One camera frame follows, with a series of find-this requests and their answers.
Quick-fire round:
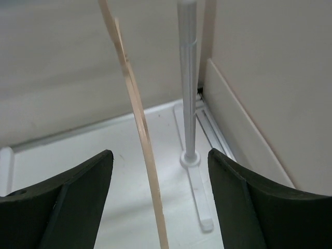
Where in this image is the white metal clothes rack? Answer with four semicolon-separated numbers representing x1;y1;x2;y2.
0;0;215;231

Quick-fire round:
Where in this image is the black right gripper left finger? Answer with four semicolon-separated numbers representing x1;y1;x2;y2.
1;150;114;248

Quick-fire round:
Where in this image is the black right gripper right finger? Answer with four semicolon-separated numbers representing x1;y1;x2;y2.
208;149;331;248

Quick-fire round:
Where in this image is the beige wooden hanger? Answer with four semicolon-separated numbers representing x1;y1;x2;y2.
98;1;214;248

